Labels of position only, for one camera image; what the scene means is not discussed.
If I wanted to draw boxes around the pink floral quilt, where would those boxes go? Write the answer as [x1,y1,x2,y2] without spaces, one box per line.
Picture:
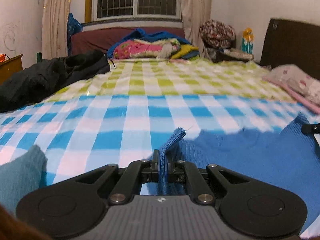
[112,39,181,59]

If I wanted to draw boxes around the floral fabric bag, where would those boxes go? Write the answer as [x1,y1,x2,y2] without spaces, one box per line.
[200,19,236,50]

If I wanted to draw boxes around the blue knit sweater yellow stripes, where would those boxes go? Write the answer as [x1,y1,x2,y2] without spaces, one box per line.
[147,113,320,236]

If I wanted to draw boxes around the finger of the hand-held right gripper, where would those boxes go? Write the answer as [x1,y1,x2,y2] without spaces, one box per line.
[301,123,320,134]

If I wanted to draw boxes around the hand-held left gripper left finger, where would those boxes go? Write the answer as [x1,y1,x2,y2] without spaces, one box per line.
[57,150,160,204]

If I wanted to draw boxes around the pink floral pillow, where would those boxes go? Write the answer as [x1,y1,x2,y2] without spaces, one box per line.
[262,64,320,115]

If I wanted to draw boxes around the wooden desk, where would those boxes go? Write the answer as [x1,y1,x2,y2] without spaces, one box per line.
[0,54,24,85]

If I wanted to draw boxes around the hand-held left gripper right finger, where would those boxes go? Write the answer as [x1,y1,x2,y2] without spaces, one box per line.
[167,154,266,205]

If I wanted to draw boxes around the person's brown clothing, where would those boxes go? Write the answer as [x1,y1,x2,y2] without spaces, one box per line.
[0,203,52,240]

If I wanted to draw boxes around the maroon sofa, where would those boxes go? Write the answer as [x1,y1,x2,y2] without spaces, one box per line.
[70,26,186,56]

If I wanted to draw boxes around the black jacket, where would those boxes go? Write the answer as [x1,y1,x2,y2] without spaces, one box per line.
[0,49,112,113]

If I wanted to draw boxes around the pile of colourful blankets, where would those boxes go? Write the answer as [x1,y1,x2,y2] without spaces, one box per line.
[107,28,193,58]

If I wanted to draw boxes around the teal folded cloth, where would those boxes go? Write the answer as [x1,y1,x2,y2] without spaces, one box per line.
[0,144,48,217]

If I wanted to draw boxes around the cluttered bedside table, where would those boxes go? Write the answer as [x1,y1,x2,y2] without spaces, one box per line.
[212,47,254,63]

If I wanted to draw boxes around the yellow cloth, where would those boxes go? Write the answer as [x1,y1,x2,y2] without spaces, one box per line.
[171,44,200,60]

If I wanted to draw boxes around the checkered bed sheet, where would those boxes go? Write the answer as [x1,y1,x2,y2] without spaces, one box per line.
[0,57,320,189]

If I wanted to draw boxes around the dark wooden headboard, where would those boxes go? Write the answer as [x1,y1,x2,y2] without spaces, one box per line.
[260,18,320,77]

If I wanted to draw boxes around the blue patterned cloth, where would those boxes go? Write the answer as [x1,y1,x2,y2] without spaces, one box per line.
[67,12,83,56]

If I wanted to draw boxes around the yellow and blue bottle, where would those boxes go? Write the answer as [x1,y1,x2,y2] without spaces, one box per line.
[241,27,254,55]

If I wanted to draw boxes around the beige curtain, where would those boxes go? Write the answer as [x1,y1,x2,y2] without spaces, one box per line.
[41,0,74,60]
[178,0,213,53]

